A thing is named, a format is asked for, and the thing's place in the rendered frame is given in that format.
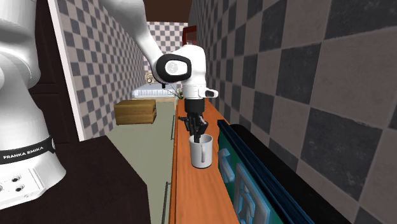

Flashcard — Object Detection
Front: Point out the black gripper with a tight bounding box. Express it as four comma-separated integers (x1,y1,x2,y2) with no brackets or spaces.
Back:
185,97,209,144

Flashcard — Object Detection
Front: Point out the small black object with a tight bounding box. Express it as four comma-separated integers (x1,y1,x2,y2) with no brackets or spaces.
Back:
178,116,190,131

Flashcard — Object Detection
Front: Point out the white mug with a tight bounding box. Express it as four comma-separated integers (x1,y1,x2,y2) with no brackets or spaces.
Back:
188,133,214,169

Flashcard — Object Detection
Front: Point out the green potted plant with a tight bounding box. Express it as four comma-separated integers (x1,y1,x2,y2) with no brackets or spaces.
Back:
169,87,185,101

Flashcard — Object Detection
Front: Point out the bed with pale cover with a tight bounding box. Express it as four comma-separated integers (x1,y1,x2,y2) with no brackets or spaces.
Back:
132,85,178,100

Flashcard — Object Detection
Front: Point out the wooden chest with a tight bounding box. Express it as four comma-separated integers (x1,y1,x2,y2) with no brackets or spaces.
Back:
113,99,157,126

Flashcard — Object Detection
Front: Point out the orange wooden dresser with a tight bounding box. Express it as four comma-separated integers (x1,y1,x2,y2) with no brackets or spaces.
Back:
161,97,240,224

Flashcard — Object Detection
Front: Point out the dark robot stand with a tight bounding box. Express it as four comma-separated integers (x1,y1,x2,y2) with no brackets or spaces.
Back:
0,135,152,224

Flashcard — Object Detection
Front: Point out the dark brown door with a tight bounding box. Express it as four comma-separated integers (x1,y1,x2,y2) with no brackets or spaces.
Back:
27,0,87,145

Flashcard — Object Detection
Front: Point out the green sign with blue frame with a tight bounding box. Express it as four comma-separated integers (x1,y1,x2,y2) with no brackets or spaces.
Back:
216,118,315,224

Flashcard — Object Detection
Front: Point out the red-brown wooden frame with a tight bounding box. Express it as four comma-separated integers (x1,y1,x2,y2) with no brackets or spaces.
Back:
181,25,197,46

